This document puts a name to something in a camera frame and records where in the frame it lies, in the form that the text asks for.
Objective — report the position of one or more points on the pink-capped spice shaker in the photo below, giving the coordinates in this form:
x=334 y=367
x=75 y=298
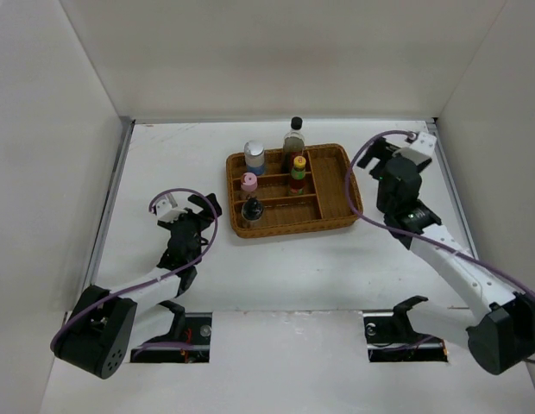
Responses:
x=249 y=182

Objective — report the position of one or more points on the brown wicker divided basket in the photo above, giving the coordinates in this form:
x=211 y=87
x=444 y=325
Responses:
x=322 y=206

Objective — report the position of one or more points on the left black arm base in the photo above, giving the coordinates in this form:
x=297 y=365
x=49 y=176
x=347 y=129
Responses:
x=187 y=341

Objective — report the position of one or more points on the yellow-capped red sauce bottle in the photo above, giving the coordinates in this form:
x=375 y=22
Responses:
x=297 y=175

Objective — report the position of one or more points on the tall black-capped sauce bottle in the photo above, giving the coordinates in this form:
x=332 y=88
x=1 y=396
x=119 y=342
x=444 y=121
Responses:
x=293 y=144

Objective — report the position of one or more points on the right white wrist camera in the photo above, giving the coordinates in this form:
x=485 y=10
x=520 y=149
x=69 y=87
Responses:
x=419 y=149

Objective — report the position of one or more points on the black-capped shaker blue label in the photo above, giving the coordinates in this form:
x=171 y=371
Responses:
x=254 y=155

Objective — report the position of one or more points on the black-capped pepper grinder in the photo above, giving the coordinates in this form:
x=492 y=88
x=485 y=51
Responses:
x=252 y=212

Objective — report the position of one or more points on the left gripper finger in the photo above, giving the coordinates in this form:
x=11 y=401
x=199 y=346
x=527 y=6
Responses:
x=164 y=225
x=210 y=207

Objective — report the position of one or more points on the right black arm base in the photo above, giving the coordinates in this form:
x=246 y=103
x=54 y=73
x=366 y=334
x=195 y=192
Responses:
x=390 y=337

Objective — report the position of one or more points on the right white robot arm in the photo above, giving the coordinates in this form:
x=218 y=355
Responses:
x=498 y=327

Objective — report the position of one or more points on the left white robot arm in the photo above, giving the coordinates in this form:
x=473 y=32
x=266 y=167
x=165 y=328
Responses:
x=141 y=322

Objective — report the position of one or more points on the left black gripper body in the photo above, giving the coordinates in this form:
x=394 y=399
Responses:
x=199 y=220

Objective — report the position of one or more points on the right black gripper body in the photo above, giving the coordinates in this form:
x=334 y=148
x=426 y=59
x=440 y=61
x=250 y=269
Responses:
x=381 y=204

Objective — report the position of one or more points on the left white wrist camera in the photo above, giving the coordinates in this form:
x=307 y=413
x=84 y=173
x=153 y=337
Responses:
x=166 y=209

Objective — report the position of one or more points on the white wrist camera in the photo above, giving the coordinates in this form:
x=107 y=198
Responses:
x=419 y=149
x=166 y=209

